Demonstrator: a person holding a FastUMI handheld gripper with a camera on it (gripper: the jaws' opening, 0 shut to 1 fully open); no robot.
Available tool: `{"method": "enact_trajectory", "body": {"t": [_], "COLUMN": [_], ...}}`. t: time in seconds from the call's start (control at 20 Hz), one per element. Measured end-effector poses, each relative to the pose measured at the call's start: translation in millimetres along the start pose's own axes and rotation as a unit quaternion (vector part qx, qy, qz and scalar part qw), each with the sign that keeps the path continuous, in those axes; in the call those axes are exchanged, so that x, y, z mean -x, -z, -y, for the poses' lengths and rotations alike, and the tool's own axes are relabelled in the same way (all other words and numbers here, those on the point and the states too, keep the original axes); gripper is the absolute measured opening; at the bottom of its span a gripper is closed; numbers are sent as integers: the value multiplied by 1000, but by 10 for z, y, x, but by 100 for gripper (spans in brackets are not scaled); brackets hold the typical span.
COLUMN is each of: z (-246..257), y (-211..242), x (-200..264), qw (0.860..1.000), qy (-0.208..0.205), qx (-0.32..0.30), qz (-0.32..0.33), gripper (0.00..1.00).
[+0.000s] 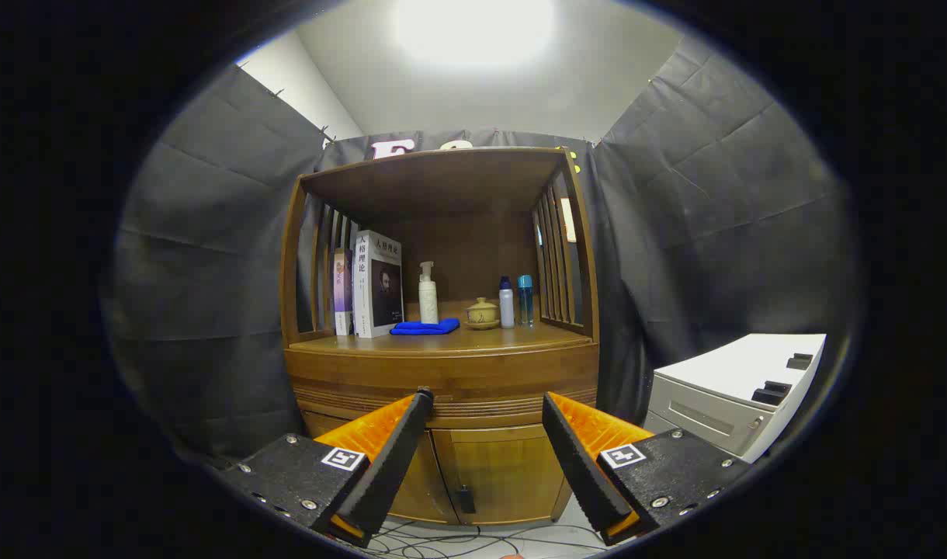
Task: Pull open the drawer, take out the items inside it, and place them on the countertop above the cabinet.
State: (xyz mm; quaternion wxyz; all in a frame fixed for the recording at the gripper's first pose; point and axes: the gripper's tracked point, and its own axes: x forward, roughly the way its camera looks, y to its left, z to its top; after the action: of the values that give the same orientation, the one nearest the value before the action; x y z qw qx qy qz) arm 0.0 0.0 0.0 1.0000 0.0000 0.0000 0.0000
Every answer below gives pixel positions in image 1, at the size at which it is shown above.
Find wooden drawer with black knob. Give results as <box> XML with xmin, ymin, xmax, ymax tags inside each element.
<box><xmin>286</xmin><ymin>347</ymin><xmax>600</xmax><ymax>426</ymax></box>

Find white drawer unit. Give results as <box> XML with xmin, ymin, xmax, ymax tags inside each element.
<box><xmin>643</xmin><ymin>332</ymin><xmax>827</xmax><ymax>464</ymax></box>

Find black cables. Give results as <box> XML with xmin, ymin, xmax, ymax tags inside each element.
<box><xmin>365</xmin><ymin>520</ymin><xmax>606</xmax><ymax>559</ymax></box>

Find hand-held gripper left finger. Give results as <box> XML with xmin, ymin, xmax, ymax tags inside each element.
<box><xmin>210</xmin><ymin>387</ymin><xmax>435</xmax><ymax>549</ymax></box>

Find purple book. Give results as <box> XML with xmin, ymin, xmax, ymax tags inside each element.
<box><xmin>332</xmin><ymin>247</ymin><xmax>356</xmax><ymax>336</ymax></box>

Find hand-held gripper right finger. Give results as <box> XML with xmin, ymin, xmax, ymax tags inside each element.
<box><xmin>541</xmin><ymin>391</ymin><xmax>755</xmax><ymax>547</ymax></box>

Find beige lidded teacup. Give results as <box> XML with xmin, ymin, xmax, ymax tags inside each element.
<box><xmin>464</xmin><ymin>297</ymin><xmax>501</xmax><ymax>331</ymax></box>

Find blue folded cloth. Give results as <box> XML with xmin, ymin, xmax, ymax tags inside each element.
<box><xmin>390</xmin><ymin>318</ymin><xmax>461</xmax><ymax>336</ymax></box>

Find white pump bottle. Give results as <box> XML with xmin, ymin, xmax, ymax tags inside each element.
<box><xmin>418</xmin><ymin>261</ymin><xmax>440</xmax><ymax>325</ymax></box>

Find wooden cabinet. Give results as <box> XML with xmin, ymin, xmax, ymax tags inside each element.
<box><xmin>279</xmin><ymin>146</ymin><xmax>600</xmax><ymax>527</ymax></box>

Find ceiling light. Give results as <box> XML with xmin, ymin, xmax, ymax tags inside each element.
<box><xmin>392</xmin><ymin>0</ymin><xmax>558</xmax><ymax>71</ymax></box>

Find wooden countertop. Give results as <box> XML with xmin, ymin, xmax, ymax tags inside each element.
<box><xmin>286</xmin><ymin>299</ymin><xmax>598</xmax><ymax>358</ymax></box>

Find white book with portrait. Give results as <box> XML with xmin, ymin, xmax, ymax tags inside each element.
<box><xmin>352</xmin><ymin>230</ymin><xmax>404</xmax><ymax>339</ymax></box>

